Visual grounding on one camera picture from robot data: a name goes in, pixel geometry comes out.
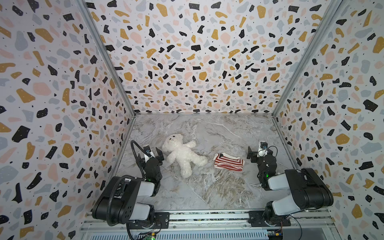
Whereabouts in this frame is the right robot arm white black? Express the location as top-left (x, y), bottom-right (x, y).
top-left (247, 142), bottom-right (334, 226)

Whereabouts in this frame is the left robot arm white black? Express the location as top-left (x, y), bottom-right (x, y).
top-left (92, 146), bottom-right (164, 228)

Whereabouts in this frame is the white ribbed vent strip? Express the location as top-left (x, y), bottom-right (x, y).
top-left (89, 230), bottom-right (269, 240)

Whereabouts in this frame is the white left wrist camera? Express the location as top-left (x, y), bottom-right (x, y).
top-left (143, 146), bottom-right (155, 160)

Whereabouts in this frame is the white plush teddy bear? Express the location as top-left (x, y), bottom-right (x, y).
top-left (162, 134), bottom-right (208, 179)

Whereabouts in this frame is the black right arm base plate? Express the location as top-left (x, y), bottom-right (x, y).
top-left (248, 211), bottom-right (291, 227)

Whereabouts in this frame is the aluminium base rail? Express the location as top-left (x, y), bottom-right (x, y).
top-left (80, 209), bottom-right (338, 235)

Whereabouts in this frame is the red white striped knit sweater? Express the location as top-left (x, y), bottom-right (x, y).
top-left (214, 153), bottom-right (244, 172)

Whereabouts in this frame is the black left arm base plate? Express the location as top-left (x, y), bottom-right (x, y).
top-left (128, 212), bottom-right (170, 231)

